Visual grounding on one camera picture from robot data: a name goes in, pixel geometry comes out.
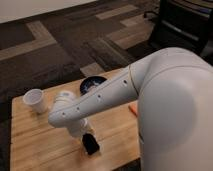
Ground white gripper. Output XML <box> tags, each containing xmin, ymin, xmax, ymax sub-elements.
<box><xmin>67</xmin><ymin>118</ymin><xmax>95</xmax><ymax>138</ymax></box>

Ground black eraser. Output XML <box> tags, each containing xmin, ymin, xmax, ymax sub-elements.
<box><xmin>82</xmin><ymin>133</ymin><xmax>98</xmax><ymax>152</ymax></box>

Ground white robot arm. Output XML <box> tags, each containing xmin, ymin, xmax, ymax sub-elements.
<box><xmin>48</xmin><ymin>47</ymin><xmax>213</xmax><ymax>171</ymax></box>

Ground white sponge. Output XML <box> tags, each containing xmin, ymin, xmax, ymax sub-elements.
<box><xmin>87</xmin><ymin>144</ymin><xmax>100</xmax><ymax>155</ymax></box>

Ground dark blue bowl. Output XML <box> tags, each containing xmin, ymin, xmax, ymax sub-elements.
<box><xmin>80</xmin><ymin>76</ymin><xmax>106</xmax><ymax>95</ymax></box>

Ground white paper cup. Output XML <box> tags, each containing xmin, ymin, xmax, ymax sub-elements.
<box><xmin>23</xmin><ymin>89</ymin><xmax>48</xmax><ymax>114</ymax></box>

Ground black office chair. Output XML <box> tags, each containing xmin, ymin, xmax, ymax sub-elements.
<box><xmin>143</xmin><ymin>0</ymin><xmax>213</xmax><ymax>56</ymax></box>

